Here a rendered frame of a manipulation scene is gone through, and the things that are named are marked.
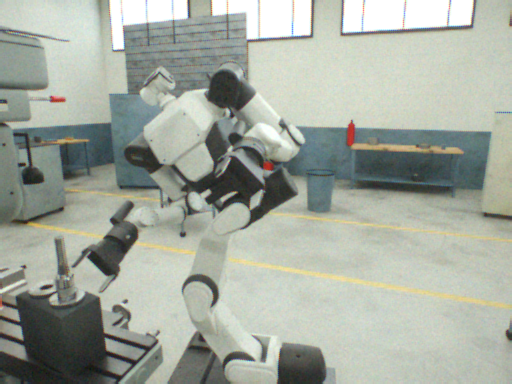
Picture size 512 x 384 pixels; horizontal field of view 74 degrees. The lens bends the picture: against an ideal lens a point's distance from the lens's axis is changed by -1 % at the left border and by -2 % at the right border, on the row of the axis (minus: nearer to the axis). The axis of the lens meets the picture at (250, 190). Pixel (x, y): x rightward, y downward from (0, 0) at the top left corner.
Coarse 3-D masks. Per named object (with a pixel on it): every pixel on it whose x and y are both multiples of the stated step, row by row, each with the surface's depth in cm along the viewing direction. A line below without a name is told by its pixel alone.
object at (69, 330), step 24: (48, 288) 102; (24, 312) 97; (48, 312) 90; (72, 312) 91; (96, 312) 97; (24, 336) 101; (48, 336) 93; (72, 336) 91; (96, 336) 98; (48, 360) 96; (72, 360) 92
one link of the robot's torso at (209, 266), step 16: (224, 208) 119; (240, 208) 116; (224, 224) 118; (240, 224) 117; (208, 240) 122; (224, 240) 121; (208, 256) 127; (224, 256) 126; (192, 272) 129; (208, 272) 128; (224, 272) 136
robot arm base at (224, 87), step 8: (240, 64) 116; (216, 72) 105; (224, 72) 104; (232, 72) 104; (216, 80) 106; (224, 80) 105; (232, 80) 105; (216, 88) 107; (224, 88) 107; (232, 88) 106; (208, 96) 108; (216, 96) 108; (224, 96) 108; (232, 96) 108; (224, 104) 109; (232, 104) 109
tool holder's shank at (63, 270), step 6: (54, 240) 90; (60, 240) 90; (60, 246) 91; (60, 252) 91; (60, 258) 91; (60, 264) 92; (66, 264) 93; (60, 270) 92; (66, 270) 93; (60, 276) 93; (66, 276) 93
